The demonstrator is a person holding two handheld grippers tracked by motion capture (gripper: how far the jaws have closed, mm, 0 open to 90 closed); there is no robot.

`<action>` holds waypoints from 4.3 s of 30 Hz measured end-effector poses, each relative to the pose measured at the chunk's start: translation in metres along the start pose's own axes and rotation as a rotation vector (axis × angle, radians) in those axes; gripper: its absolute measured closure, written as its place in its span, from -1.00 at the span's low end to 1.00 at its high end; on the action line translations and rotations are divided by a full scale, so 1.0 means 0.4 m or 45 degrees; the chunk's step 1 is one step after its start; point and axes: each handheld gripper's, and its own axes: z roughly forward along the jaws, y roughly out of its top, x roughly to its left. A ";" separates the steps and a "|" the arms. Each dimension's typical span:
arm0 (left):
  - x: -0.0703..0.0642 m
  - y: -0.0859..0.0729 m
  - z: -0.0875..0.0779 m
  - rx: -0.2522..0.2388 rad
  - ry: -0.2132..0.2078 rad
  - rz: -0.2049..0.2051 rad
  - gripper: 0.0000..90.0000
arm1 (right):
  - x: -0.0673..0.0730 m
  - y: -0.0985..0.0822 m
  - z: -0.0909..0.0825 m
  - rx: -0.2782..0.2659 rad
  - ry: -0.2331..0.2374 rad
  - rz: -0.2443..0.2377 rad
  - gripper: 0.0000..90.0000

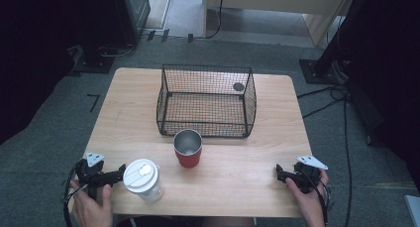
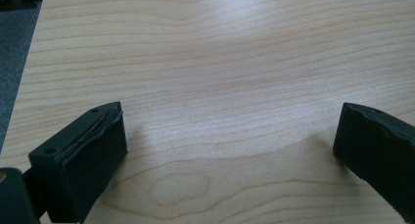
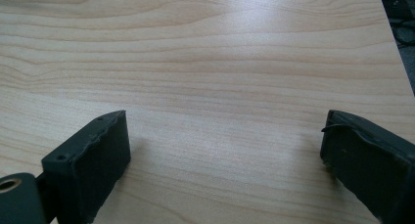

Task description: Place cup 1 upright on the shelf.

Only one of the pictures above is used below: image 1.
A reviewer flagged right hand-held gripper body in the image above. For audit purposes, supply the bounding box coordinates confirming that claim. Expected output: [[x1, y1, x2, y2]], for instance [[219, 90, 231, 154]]
[[287, 155, 330, 195]]

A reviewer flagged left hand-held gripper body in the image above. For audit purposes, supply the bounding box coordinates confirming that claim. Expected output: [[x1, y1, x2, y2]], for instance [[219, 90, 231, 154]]
[[74, 151, 120, 201]]

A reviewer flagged clear cup with white lid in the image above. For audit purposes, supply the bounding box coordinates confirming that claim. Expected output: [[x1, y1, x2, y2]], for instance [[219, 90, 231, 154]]
[[122, 158, 165, 204]]

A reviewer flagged red steel cup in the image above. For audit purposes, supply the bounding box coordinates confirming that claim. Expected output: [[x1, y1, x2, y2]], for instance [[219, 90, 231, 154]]
[[172, 129, 203, 170]]

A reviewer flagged black wire mesh basket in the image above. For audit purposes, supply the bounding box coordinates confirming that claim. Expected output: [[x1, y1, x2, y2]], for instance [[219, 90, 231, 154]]
[[156, 63, 258, 139]]

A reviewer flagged person's right hand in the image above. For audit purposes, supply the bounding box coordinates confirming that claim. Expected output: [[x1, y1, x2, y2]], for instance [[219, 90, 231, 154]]
[[285, 169, 331, 227]]

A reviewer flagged person's left hand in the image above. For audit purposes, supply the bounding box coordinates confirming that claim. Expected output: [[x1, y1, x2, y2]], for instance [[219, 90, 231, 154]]
[[69, 178, 114, 227]]

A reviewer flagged black stand base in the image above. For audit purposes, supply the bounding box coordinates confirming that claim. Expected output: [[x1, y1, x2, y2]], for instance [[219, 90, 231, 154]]
[[71, 43, 116, 74]]

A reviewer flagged white box corner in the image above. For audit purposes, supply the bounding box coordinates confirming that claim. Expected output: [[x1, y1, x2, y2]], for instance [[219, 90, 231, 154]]
[[403, 194, 420, 227]]

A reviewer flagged dark curtain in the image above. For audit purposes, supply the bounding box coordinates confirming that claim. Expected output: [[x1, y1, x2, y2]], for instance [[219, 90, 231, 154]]
[[0, 0, 128, 146], [343, 0, 420, 191]]

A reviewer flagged black cabinet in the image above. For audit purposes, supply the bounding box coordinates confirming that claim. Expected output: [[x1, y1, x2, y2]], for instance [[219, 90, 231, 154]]
[[112, 0, 152, 47]]

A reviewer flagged right hand-held gripper cable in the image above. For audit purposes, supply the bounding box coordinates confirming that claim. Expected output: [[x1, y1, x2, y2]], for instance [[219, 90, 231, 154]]
[[306, 170, 333, 227]]

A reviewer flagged hand-held gripper cable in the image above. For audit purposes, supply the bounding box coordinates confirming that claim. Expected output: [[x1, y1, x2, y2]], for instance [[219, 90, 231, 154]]
[[62, 159, 88, 227], [306, 170, 333, 227]]

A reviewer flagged left hand-held gripper cable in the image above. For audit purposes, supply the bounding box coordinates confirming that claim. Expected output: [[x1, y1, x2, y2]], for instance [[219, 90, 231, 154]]
[[62, 159, 88, 227]]

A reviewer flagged long black floor cable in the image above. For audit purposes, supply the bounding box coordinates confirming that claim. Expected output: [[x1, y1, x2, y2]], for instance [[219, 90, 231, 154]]
[[341, 87, 353, 227]]

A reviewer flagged black stand with base plate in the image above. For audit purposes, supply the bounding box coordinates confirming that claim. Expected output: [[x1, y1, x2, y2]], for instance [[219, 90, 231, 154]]
[[298, 0, 362, 86]]

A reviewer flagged black cable at stand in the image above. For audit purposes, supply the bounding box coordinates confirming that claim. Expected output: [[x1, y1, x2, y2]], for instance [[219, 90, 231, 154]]
[[98, 43, 137, 58]]

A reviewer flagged black hanging cable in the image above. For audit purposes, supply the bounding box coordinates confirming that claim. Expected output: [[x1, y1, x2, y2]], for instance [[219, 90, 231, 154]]
[[204, 0, 226, 41]]

